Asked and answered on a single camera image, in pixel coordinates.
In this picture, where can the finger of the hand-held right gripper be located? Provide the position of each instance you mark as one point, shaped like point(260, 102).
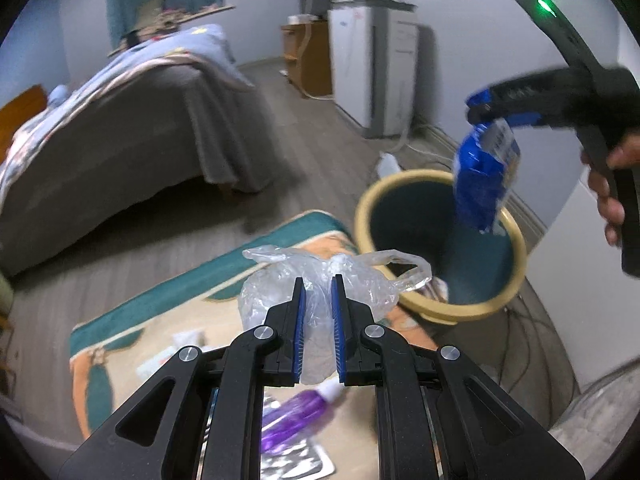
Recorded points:
point(530, 95)

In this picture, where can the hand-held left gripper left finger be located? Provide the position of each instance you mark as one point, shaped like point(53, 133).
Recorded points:
point(299, 330)

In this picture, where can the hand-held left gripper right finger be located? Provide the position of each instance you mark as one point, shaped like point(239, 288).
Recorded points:
point(337, 330)

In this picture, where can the clear plastic bag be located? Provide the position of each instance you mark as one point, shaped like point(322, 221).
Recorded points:
point(360, 280)

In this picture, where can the blue snack packet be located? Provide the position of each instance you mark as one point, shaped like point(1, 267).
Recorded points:
point(477, 180)

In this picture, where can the yellow rimmed teal bin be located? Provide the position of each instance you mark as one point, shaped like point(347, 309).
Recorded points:
point(400, 220)

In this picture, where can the person's right hand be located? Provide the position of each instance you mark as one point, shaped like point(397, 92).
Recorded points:
point(607, 205)

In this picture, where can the purple spray bottle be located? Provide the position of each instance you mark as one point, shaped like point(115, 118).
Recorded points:
point(295, 415)

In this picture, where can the white paper wrapper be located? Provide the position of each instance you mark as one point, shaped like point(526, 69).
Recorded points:
point(170, 355)

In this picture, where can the silver blister pack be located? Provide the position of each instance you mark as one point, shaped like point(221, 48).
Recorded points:
point(310, 465)

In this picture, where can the white power strip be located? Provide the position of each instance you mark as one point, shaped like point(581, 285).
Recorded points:
point(389, 165)

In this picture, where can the white air purifier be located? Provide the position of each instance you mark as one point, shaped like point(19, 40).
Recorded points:
point(370, 70)

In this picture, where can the wooden cabinet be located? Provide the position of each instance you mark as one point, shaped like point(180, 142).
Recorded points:
point(310, 60)

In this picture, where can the flat white box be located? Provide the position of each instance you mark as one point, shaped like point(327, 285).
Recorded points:
point(302, 18)

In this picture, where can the grey bed cover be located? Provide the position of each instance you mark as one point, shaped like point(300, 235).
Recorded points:
point(125, 150)

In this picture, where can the wooden window sill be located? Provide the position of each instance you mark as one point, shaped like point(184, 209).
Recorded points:
point(215, 10)

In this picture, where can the small blue pillow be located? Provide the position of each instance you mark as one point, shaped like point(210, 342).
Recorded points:
point(59, 95)

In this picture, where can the pile of clothes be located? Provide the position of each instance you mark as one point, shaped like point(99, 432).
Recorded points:
point(165, 20)

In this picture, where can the olive cushion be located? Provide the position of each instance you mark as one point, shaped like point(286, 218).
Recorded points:
point(152, 7)

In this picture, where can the wooden bed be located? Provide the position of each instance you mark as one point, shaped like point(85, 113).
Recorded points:
point(20, 110)

